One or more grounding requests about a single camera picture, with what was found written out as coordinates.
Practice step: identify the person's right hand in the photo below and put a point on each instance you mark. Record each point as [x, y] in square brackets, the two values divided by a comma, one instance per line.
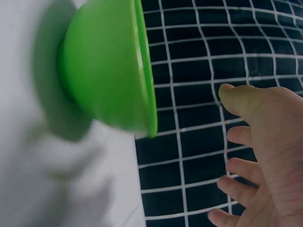
[279, 146]

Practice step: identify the green plastic bowl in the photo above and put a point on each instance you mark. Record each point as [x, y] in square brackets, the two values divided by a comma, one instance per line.
[106, 71]

